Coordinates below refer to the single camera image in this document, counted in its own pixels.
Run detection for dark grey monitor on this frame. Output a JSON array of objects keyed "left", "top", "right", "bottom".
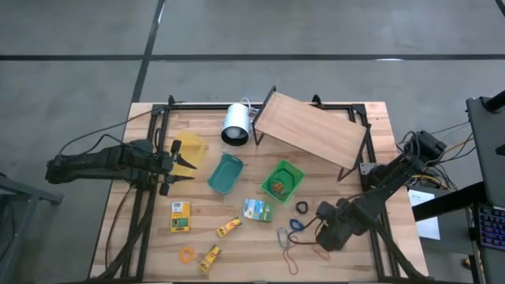
[{"left": 466, "top": 90, "right": 505, "bottom": 206}]

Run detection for teal plastic bin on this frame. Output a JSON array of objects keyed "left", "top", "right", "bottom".
[{"left": 207, "top": 153, "right": 245, "bottom": 195}]

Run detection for grey metal cart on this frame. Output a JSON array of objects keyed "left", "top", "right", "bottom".
[{"left": 0, "top": 173, "right": 64, "bottom": 284}]

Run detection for white paper sheet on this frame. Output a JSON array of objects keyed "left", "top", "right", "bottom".
[{"left": 408, "top": 189, "right": 441, "bottom": 241}]

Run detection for yellow glue tube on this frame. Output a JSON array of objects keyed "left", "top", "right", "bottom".
[{"left": 198, "top": 244, "right": 223, "bottom": 273}]

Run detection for yellow translucent plastic bin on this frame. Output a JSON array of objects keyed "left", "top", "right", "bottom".
[{"left": 165, "top": 130, "right": 208, "bottom": 178}]

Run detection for backlit keyboard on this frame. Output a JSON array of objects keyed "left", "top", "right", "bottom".
[{"left": 477, "top": 204, "right": 505, "bottom": 252}]

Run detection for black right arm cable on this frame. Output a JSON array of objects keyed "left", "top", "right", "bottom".
[{"left": 286, "top": 215, "right": 331, "bottom": 246}]

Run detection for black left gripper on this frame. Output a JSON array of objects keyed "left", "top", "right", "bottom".
[{"left": 151, "top": 140, "right": 198, "bottom": 196}]

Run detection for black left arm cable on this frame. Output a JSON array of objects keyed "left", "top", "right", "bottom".
[{"left": 57, "top": 101, "right": 186, "bottom": 159}]

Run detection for blue green card pack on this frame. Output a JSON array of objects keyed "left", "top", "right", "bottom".
[{"left": 242, "top": 198, "right": 276, "bottom": 223}]

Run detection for white cylindrical lamp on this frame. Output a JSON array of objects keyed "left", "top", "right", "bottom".
[{"left": 219, "top": 102, "right": 253, "bottom": 148}]

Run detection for yellow green crayon box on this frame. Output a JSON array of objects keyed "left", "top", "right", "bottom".
[{"left": 215, "top": 215, "right": 243, "bottom": 238}]

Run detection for yellow green card packet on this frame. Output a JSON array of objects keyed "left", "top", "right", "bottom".
[{"left": 170, "top": 200, "right": 191, "bottom": 234}]

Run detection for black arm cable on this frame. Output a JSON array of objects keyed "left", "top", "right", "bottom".
[
  {"left": 57, "top": 101, "right": 186, "bottom": 159},
  {"left": 286, "top": 215, "right": 331, "bottom": 246}
]

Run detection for thin red-orange rubber band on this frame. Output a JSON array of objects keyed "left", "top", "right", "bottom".
[{"left": 311, "top": 244, "right": 331, "bottom": 262}]

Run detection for green plastic mesh basket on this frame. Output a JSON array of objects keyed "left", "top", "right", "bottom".
[{"left": 260, "top": 159, "right": 305, "bottom": 205}]

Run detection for yellow and black cable bundle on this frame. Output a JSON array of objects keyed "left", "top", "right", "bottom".
[{"left": 406, "top": 121, "right": 477, "bottom": 190}]

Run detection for wooden shelf riser black legs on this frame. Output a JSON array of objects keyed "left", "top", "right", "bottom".
[{"left": 251, "top": 85, "right": 373, "bottom": 182}]

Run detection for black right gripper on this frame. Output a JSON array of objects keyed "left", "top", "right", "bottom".
[{"left": 315, "top": 198, "right": 358, "bottom": 252}]

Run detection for black aluminium table frame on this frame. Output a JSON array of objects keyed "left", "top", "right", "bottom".
[{"left": 90, "top": 94, "right": 425, "bottom": 283}]

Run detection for orange coil ring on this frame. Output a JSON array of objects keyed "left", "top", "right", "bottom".
[{"left": 179, "top": 247, "right": 196, "bottom": 265}]

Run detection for black desk bar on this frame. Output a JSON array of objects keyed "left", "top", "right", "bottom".
[{"left": 412, "top": 181, "right": 486, "bottom": 222}]

